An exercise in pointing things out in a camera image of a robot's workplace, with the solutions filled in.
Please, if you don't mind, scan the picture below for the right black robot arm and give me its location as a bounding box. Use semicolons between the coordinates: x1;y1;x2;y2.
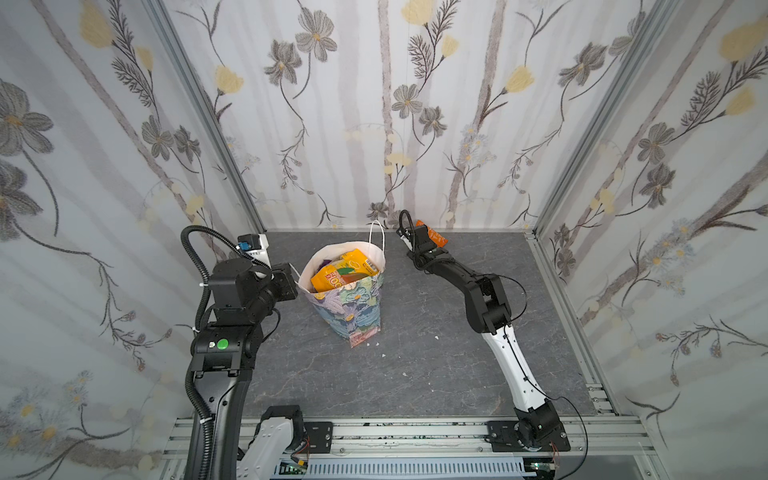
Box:
397;210;575;453

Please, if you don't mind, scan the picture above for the white paper bag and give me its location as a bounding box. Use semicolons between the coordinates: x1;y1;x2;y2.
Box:
293;220;386;347

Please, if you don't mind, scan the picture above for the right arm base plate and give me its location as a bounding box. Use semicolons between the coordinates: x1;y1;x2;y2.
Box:
485;420;571;453

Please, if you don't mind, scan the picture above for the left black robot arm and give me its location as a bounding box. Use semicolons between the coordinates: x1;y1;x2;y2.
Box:
180;225;309;479

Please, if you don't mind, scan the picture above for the white slotted cable duct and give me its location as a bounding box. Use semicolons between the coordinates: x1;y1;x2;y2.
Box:
270;457;537;479

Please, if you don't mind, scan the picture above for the small orange snack packet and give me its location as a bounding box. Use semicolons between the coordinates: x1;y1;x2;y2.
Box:
416;220;448;248

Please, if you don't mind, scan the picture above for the yellow snack bag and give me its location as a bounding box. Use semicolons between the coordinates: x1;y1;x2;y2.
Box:
310;249;379;292

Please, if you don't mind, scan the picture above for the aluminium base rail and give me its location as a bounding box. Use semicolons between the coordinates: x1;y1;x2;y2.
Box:
155;383;670;480

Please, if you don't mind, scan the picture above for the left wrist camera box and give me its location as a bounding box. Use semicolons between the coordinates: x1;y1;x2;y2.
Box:
236;233;271;267

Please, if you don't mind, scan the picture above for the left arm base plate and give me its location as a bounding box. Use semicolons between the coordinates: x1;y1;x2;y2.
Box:
298;421;334;455

